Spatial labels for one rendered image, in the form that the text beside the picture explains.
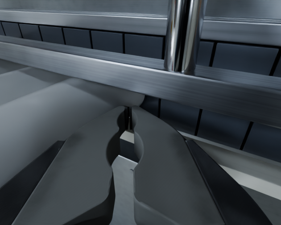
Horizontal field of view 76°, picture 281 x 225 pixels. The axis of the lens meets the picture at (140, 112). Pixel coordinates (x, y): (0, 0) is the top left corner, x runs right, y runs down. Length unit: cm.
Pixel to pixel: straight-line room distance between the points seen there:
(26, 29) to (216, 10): 21
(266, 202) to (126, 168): 18
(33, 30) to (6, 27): 5
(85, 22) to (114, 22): 3
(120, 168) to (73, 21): 19
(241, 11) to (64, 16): 16
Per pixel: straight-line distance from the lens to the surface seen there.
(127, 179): 28
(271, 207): 30
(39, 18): 25
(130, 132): 16
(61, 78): 17
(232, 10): 19
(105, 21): 18
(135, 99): 15
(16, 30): 30
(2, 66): 20
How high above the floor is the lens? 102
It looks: 48 degrees down
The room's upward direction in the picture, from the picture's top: 133 degrees counter-clockwise
